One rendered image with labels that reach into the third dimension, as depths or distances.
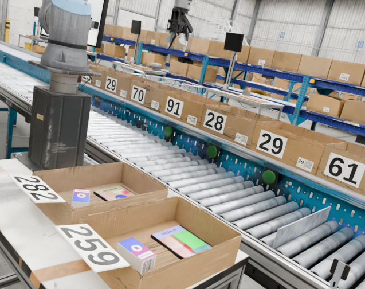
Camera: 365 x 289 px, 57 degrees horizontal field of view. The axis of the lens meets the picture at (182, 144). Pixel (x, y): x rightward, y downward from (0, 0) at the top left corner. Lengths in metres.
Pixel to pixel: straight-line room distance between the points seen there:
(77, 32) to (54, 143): 0.44
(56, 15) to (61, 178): 0.61
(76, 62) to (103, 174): 0.45
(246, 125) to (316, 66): 4.90
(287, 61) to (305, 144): 5.31
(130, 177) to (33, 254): 0.55
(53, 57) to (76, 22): 0.16
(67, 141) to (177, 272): 0.82
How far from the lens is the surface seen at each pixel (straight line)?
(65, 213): 1.06
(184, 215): 1.19
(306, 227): 1.49
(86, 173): 1.34
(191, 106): 2.19
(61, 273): 0.94
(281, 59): 7.09
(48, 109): 1.43
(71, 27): 1.42
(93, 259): 0.79
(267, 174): 1.78
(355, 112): 6.17
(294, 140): 1.78
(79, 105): 1.47
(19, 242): 1.05
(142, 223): 1.13
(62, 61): 1.42
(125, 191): 1.35
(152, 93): 2.48
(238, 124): 1.95
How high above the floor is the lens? 1.32
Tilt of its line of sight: 15 degrees down
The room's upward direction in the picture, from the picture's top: 12 degrees clockwise
